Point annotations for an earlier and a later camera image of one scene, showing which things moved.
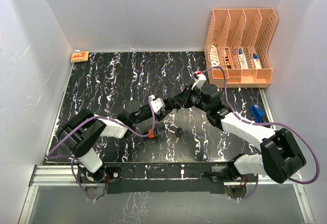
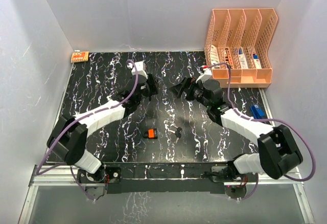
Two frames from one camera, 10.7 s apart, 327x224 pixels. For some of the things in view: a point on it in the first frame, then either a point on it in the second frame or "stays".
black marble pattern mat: (103, 83) stays
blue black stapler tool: (257, 113) stays
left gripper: (159, 116) -> (152, 86)
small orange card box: (79, 56) stays
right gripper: (189, 93) -> (187, 84)
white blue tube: (243, 63) stays
